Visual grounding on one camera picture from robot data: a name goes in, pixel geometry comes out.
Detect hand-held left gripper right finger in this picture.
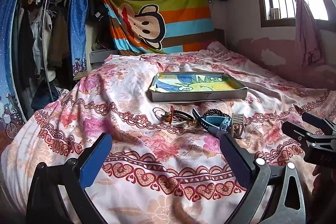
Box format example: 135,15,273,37
219,133,306,224

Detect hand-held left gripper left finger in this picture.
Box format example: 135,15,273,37
26,132,113,224

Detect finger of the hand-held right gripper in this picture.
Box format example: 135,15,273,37
301,112,336,136
282,122,317,148

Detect blue wristwatch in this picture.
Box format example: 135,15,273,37
192,108,233,139

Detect gold chain necklace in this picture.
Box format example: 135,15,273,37
181,120,204,134

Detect black beaded bracelet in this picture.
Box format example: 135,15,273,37
202,109,229,118

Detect brown bangles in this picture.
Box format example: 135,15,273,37
173,110,195,123

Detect key ring with keys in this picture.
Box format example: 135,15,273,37
153,107,172,123

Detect metal tray with cartoon lining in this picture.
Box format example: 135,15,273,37
148,72,249,103

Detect person's right hand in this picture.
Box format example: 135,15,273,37
312,164,336,199

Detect pink floral bedsheet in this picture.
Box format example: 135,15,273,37
0,41,336,224

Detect pink curtain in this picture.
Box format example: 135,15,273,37
259,0,336,68

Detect grey bedside board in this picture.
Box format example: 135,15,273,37
89,49,119,70

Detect brown wooden headboard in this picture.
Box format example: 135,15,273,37
214,28,226,45

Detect metal wardrobe pole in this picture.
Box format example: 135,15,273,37
40,0,54,105

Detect hanging clothes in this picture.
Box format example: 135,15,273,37
16,0,72,109

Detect clothes rack with garments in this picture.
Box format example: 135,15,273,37
0,0,91,140

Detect black garment with white print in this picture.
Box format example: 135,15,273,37
87,0,111,23

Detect striped monkey blanket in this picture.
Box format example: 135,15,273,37
98,0,216,56

